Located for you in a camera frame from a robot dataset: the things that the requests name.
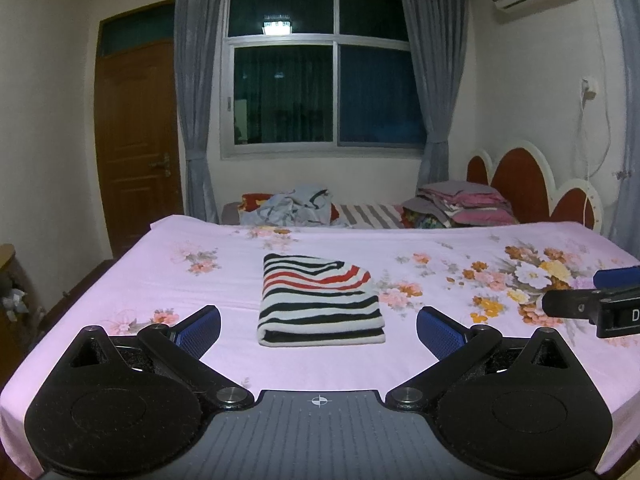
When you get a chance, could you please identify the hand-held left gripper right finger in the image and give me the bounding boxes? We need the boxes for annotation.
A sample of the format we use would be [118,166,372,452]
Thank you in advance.
[385,306,583,411]

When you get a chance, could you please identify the blue grey side curtain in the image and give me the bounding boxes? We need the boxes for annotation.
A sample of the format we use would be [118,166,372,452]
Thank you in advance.
[607,0,640,261]

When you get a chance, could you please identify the colourful printed cloth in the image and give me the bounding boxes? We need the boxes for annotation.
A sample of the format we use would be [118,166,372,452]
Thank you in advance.
[402,207,451,229]

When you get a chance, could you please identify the wooden side cabinet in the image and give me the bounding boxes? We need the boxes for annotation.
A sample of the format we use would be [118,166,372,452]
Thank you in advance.
[0,244,46,341]

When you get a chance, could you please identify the pink floral bedsheet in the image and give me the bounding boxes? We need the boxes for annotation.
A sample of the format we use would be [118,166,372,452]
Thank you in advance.
[0,214,640,478]

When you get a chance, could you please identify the brown wooden door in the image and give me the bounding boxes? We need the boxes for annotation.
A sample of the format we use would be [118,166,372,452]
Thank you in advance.
[94,0,186,261]

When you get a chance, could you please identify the folded pink grey bedding stack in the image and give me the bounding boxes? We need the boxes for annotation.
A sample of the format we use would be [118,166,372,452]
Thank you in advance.
[402,180,518,228]

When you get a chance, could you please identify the white power cable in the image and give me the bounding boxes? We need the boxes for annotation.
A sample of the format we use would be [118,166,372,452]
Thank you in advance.
[575,95,613,231]

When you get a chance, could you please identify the sliding glass window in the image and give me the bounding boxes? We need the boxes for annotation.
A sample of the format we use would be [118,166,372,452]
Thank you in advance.
[220,0,431,161]

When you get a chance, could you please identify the red printed pillow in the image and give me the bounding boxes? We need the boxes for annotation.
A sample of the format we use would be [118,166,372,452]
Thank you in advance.
[241,192,273,213]

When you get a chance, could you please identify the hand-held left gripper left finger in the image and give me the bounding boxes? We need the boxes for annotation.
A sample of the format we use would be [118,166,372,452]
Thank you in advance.
[55,305,256,411]

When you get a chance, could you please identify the grey curtain beside door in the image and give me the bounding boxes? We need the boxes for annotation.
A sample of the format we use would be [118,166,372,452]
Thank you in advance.
[174,0,228,223]

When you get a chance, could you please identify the red white scalloped headboard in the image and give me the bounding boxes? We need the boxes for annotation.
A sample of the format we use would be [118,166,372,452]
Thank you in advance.
[466,140,603,233]

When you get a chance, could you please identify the crumpled grey clothes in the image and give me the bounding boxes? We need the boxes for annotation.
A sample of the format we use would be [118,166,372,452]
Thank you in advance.
[239,187,336,226]

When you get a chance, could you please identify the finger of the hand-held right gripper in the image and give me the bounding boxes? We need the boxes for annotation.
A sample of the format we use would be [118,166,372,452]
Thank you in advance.
[541,287,601,321]
[593,266,640,289]

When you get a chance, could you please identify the striped knitted sweater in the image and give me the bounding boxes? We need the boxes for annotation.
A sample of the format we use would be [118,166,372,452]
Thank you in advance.
[256,253,387,347]

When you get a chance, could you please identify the grey curtain beside headboard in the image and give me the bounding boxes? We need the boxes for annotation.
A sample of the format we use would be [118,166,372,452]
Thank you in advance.
[394,0,471,196]

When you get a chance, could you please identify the grey crumpled object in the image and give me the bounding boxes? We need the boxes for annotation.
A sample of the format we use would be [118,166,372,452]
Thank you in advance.
[2,287,28,321]

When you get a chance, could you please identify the grey white striped sheet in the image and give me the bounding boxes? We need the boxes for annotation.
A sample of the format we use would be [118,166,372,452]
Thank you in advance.
[335,202,406,228]

